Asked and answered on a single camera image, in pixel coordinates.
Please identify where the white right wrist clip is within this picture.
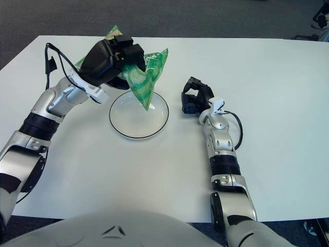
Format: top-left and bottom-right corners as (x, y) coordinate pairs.
(208, 97), (226, 116)

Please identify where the grey robot torso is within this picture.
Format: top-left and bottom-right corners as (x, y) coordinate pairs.
(5, 207), (227, 247)

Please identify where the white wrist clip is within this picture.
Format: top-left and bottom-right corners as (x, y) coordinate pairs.
(84, 86), (108, 104)
(208, 97), (226, 116)

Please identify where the black office chair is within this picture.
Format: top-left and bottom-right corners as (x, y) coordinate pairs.
(293, 5), (329, 42)

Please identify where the white plate with black rim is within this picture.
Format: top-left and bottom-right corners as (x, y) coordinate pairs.
(108, 91), (170, 141)

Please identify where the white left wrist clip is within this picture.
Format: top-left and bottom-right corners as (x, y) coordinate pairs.
(84, 86), (108, 104)

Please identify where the green potato chips bag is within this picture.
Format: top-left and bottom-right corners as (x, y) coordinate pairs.
(74, 25), (169, 111)

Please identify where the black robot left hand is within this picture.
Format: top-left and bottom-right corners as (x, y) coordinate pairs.
(78, 34), (147, 90)

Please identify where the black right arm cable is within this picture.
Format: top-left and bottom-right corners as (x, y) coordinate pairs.
(223, 110), (244, 150)

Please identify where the black chair base with caster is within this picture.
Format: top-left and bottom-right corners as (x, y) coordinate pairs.
(303, 218), (329, 237)

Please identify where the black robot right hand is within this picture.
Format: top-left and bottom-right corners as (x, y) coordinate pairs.
(181, 76), (215, 114)

